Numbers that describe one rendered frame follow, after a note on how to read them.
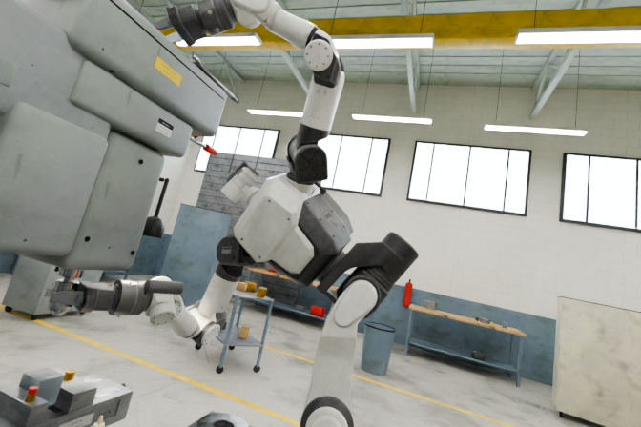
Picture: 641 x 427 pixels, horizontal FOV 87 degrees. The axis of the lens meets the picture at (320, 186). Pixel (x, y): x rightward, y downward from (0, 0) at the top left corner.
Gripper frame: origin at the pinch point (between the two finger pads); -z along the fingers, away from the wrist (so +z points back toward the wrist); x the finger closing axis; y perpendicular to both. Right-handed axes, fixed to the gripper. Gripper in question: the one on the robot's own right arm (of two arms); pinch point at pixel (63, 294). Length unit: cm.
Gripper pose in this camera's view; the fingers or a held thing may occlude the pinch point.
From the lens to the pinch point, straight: 103.9
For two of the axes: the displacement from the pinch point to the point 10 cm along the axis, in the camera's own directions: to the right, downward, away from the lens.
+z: 6.7, 2.7, 7.0
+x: 7.2, 0.1, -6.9
